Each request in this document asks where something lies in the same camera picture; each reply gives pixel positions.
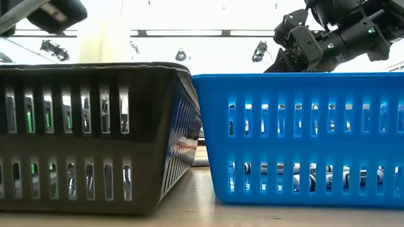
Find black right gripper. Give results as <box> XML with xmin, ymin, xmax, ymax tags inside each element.
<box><xmin>264</xmin><ymin>8</ymin><xmax>351</xmax><ymax>73</ymax></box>

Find black slotted plastic basket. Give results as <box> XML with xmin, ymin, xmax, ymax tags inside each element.
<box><xmin>0</xmin><ymin>62</ymin><xmax>203</xmax><ymax>216</ymax></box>

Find black overhead beam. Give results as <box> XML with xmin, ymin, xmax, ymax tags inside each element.
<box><xmin>9</xmin><ymin>28</ymin><xmax>278</xmax><ymax>38</ymax></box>

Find blue slotted plastic basket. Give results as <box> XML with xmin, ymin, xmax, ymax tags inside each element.
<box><xmin>192</xmin><ymin>73</ymin><xmax>404</xmax><ymax>209</ymax></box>

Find black ceiling light fixture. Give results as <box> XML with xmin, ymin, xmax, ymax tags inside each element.
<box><xmin>40</xmin><ymin>40</ymin><xmax>70</xmax><ymax>62</ymax></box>

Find green slotted plastic basket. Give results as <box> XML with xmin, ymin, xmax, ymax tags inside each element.
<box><xmin>25</xmin><ymin>107</ymin><xmax>73</xmax><ymax>176</ymax></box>

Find black ceiling device with cable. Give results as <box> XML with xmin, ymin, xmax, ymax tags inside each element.
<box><xmin>251</xmin><ymin>40</ymin><xmax>273</xmax><ymax>63</ymax></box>

